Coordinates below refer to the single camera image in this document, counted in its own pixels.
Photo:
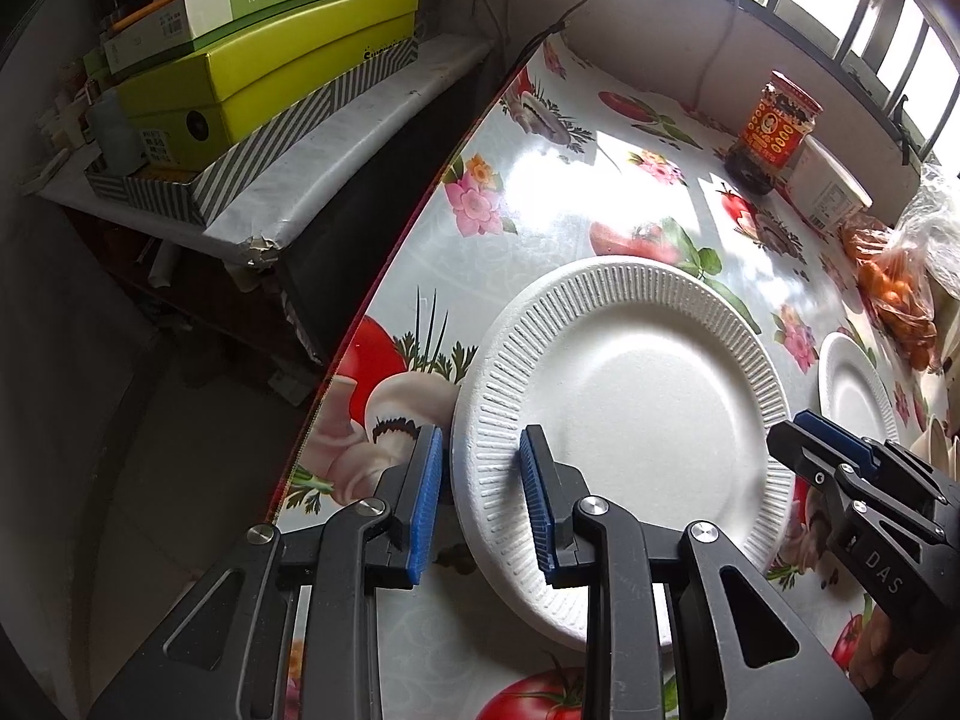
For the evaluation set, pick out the large white paper plate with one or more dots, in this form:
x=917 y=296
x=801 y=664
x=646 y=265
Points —
x=637 y=405

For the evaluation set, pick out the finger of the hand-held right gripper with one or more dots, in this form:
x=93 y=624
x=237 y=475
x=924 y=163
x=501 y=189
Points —
x=802 y=454
x=832 y=435

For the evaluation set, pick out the yellow-green cardboard box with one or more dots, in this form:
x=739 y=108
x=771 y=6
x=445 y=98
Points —
x=285 y=67

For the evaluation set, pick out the metal window frame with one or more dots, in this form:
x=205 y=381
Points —
x=825 y=45

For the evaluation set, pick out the white and green flat box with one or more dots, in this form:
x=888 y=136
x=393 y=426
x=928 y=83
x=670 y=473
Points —
x=217 y=7

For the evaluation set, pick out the small white paper plate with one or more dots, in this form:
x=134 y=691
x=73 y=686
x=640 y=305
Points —
x=855 y=390

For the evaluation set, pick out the black window latch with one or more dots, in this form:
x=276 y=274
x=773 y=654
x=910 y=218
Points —
x=906 y=135

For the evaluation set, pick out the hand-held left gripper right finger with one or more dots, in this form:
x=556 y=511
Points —
x=536 y=502

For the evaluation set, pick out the plastic bag of oranges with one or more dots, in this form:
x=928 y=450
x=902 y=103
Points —
x=892 y=292

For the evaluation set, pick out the beige paper bowl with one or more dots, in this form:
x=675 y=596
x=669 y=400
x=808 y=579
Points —
x=946 y=450

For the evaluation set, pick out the white plastic tub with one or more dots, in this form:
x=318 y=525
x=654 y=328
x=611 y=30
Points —
x=825 y=187

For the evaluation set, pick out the grey striped cardboard box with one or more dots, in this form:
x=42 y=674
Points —
x=247 y=165

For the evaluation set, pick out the grey covered side cabinet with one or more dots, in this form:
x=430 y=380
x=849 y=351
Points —
x=337 y=157

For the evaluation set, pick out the floral vegetable print tablecloth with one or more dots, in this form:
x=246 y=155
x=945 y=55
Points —
x=540 y=187

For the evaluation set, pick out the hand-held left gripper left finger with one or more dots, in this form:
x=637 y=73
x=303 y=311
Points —
x=424 y=510

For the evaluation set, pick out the pale blue container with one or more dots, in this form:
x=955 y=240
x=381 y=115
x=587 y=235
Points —
x=116 y=127

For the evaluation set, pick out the red label sauce jar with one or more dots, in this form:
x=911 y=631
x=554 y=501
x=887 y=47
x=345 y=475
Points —
x=772 y=135

